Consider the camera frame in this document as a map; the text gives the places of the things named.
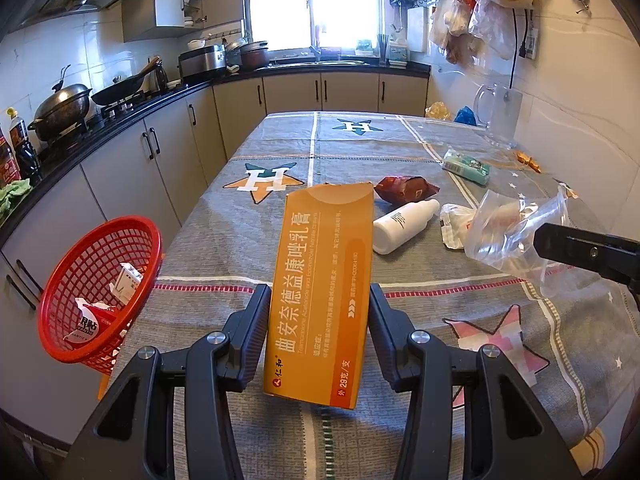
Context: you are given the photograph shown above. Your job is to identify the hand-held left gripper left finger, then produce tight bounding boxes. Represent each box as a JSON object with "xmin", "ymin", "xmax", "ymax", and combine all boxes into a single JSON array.
[{"xmin": 65, "ymin": 284, "xmax": 273, "ymax": 480}]

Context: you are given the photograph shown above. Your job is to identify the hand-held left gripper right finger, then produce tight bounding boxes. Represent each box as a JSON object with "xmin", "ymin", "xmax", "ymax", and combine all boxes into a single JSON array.
[{"xmin": 369, "ymin": 284, "xmax": 583, "ymax": 480}]

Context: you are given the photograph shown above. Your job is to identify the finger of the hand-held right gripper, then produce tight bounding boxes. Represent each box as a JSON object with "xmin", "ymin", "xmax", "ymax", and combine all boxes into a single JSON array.
[{"xmin": 532, "ymin": 222, "xmax": 640, "ymax": 286}]

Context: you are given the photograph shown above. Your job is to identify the orange medicine box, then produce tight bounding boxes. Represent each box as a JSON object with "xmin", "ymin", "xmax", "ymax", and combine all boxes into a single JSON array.
[{"xmin": 262, "ymin": 182, "xmax": 375, "ymax": 409}]

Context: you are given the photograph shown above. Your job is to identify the clear plastic bag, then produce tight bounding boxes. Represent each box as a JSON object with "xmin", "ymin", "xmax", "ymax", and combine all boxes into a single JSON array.
[{"xmin": 464, "ymin": 184, "xmax": 576, "ymax": 301}]

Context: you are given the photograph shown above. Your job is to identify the white plastic bottle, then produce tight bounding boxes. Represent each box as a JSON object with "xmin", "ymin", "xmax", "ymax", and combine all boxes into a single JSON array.
[{"xmin": 372, "ymin": 198, "xmax": 441, "ymax": 256}]

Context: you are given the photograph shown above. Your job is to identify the white wrapper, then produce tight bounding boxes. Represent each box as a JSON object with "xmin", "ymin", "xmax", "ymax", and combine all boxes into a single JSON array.
[{"xmin": 440, "ymin": 203, "xmax": 483, "ymax": 250}]

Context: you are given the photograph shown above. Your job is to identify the small white box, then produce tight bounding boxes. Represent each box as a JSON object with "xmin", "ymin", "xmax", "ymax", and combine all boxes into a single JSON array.
[{"xmin": 111, "ymin": 262, "xmax": 143, "ymax": 306}]

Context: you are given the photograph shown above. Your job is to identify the red-brown snack bag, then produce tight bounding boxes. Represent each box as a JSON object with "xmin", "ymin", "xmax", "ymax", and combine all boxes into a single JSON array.
[{"xmin": 374, "ymin": 175, "xmax": 441, "ymax": 204}]

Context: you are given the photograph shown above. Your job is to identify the teal tissue pack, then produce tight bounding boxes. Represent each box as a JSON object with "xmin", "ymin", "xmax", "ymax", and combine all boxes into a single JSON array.
[{"xmin": 442, "ymin": 147, "xmax": 493, "ymax": 186}]

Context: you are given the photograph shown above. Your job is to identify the torn white red packet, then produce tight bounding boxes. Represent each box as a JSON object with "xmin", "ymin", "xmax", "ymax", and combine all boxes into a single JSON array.
[{"xmin": 65, "ymin": 297, "xmax": 121, "ymax": 346}]

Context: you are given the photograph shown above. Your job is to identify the red plastic basket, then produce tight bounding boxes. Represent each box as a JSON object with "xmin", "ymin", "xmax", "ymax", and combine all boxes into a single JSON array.
[{"xmin": 37, "ymin": 216, "xmax": 163, "ymax": 376}]

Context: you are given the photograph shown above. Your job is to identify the orange peel pieces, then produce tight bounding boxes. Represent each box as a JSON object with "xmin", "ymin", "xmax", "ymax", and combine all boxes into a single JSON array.
[{"xmin": 515, "ymin": 151, "xmax": 543, "ymax": 173}]

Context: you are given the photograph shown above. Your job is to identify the clear glass mug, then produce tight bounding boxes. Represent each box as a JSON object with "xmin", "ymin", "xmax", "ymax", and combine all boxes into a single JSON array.
[{"xmin": 472, "ymin": 82, "xmax": 523, "ymax": 150}]

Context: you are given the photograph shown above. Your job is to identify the beige lower kitchen cabinets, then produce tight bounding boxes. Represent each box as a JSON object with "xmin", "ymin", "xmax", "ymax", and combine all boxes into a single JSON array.
[{"xmin": 0, "ymin": 67, "xmax": 431, "ymax": 361}]

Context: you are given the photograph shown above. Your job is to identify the gas stove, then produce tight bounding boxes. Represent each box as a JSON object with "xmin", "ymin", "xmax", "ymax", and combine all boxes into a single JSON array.
[{"xmin": 37, "ymin": 95, "xmax": 166, "ymax": 151}]

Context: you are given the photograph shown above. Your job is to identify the bunch of hanging plastic bags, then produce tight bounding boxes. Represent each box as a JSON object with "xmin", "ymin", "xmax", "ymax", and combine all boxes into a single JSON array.
[{"xmin": 427, "ymin": 0, "xmax": 518, "ymax": 66}]

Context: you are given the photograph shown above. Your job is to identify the black wok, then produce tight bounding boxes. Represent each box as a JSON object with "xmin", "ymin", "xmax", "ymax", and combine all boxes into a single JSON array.
[{"xmin": 90, "ymin": 57, "xmax": 163, "ymax": 107}]

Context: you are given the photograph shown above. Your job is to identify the silver black rice cooker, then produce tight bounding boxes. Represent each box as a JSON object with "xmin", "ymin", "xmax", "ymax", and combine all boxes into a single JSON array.
[{"xmin": 178, "ymin": 44, "xmax": 227, "ymax": 85}]

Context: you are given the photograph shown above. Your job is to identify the brown cooking pot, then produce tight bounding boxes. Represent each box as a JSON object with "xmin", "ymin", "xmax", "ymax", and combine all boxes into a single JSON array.
[{"xmin": 239, "ymin": 40, "xmax": 271, "ymax": 71}]

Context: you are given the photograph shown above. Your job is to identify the green cloth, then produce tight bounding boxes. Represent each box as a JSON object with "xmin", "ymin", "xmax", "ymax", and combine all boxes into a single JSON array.
[{"xmin": 0, "ymin": 178, "xmax": 33, "ymax": 221}]

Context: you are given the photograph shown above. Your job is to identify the dark soy sauce bottle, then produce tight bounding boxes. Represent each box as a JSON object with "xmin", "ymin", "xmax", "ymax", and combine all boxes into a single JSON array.
[{"xmin": 5, "ymin": 107, "xmax": 43, "ymax": 186}]

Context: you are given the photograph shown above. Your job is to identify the steel lidded wok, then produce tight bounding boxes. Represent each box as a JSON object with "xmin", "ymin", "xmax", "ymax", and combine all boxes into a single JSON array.
[{"xmin": 27, "ymin": 65, "xmax": 93, "ymax": 142}]

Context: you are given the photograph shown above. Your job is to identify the red-label sauce bottle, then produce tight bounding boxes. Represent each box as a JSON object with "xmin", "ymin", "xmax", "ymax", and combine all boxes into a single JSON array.
[{"xmin": 0, "ymin": 125, "xmax": 21, "ymax": 183}]

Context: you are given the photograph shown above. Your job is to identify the kitchen window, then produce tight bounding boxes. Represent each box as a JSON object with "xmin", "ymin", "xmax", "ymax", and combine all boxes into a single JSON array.
[{"xmin": 247, "ymin": 0, "xmax": 386, "ymax": 56}]

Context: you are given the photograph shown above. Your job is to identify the upper kitchen cabinets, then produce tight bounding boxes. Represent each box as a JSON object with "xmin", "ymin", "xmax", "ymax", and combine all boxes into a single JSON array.
[{"xmin": 122, "ymin": 0, "xmax": 246, "ymax": 43}]

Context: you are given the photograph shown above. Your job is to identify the black power cable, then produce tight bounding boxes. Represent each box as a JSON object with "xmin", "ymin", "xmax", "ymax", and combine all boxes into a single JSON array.
[{"xmin": 504, "ymin": 7, "xmax": 533, "ymax": 103}]

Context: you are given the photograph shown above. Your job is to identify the wall power socket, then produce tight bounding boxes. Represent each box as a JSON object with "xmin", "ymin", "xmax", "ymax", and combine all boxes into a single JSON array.
[{"xmin": 520, "ymin": 25, "xmax": 541, "ymax": 61}]

